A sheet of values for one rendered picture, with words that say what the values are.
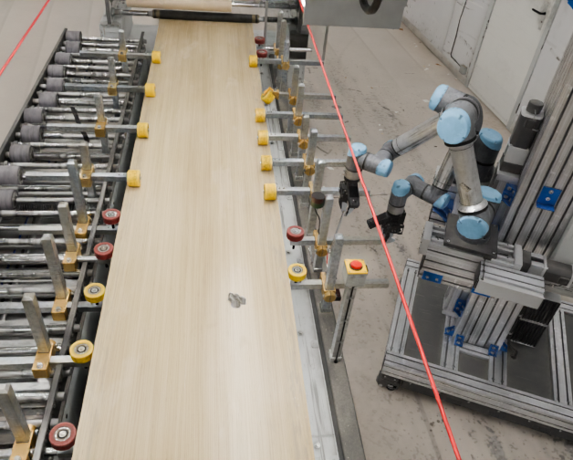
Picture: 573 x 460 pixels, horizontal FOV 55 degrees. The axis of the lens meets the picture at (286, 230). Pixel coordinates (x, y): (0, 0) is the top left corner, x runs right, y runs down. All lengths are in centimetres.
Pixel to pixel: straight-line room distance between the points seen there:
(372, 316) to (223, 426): 177
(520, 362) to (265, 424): 175
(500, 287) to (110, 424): 159
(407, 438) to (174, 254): 150
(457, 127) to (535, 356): 163
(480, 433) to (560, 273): 100
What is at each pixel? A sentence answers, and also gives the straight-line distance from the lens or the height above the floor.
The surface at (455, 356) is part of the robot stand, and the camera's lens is 310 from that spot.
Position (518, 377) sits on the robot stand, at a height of 21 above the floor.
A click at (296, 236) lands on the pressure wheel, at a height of 91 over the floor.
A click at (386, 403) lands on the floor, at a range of 309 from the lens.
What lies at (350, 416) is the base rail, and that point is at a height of 70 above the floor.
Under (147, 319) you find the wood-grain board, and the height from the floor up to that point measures 90.
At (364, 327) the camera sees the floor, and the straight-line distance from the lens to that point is 337.
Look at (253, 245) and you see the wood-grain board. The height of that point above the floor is 90.
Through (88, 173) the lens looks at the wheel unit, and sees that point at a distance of 277.
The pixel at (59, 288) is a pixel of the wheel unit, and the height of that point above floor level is 89.
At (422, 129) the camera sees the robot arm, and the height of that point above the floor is 146.
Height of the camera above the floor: 253
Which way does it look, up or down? 40 degrees down
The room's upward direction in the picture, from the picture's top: 6 degrees clockwise
